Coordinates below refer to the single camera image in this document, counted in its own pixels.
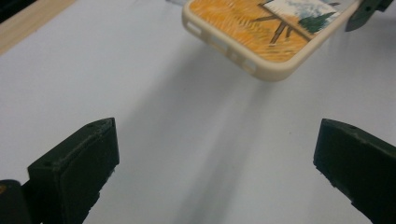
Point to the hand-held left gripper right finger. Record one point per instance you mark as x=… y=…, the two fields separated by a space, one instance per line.
x=361 y=168

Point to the beige printed phone case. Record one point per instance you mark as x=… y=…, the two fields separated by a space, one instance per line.
x=236 y=28

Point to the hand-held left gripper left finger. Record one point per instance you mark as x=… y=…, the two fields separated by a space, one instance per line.
x=77 y=174

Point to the light wooden table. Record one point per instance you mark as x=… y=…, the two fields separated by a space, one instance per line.
x=28 y=21

